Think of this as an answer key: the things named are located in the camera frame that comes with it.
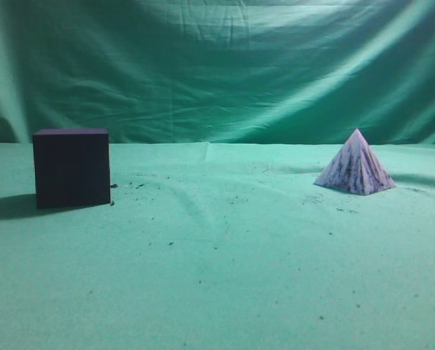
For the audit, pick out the white purple marbled square pyramid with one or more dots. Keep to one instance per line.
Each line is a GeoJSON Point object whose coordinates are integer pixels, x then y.
{"type": "Point", "coordinates": [356, 169]}

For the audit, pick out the dark purple cube block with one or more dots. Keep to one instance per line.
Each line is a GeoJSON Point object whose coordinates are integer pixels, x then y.
{"type": "Point", "coordinates": [71, 167]}

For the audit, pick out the green backdrop cloth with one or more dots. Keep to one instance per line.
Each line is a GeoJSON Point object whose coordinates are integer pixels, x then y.
{"type": "Point", "coordinates": [259, 72]}

